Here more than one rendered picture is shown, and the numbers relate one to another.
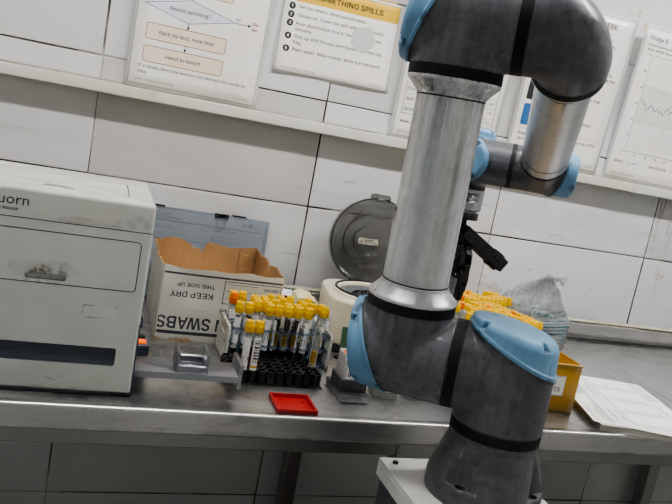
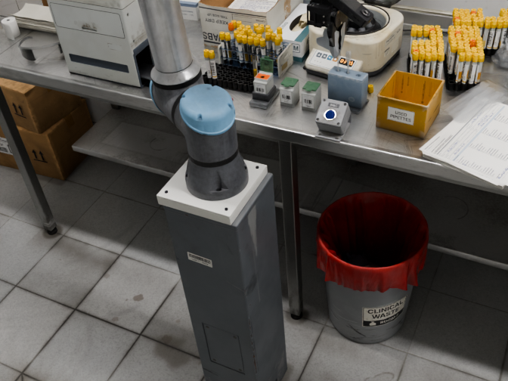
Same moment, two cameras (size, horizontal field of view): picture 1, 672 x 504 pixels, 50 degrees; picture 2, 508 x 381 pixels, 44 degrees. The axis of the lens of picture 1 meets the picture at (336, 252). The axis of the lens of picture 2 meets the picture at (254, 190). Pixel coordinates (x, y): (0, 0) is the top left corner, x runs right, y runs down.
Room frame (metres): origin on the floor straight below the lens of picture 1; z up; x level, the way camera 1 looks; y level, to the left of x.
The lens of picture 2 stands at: (0.21, -1.16, 1.87)
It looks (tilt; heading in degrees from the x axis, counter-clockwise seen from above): 42 degrees down; 49
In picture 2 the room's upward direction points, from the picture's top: 6 degrees counter-clockwise
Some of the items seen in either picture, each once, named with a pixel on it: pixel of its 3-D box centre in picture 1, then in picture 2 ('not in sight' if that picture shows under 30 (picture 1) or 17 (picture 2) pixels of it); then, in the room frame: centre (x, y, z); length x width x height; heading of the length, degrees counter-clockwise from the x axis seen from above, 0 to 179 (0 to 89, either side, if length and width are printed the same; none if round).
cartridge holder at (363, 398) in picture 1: (348, 384); (264, 94); (1.24, -0.07, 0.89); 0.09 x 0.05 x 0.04; 19
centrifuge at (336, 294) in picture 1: (375, 319); (352, 38); (1.57, -0.11, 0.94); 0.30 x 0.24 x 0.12; 10
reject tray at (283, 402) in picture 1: (292, 403); not in sight; (1.13, 0.02, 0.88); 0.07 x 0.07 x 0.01; 19
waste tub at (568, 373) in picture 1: (531, 374); (409, 103); (1.40, -0.43, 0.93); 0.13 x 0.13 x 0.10; 15
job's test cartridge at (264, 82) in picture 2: (350, 369); (264, 85); (1.24, -0.07, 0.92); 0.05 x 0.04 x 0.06; 19
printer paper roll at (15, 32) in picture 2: not in sight; (10, 28); (0.97, 0.91, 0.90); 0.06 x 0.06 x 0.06; 19
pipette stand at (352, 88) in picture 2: not in sight; (347, 88); (1.36, -0.26, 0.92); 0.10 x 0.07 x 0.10; 104
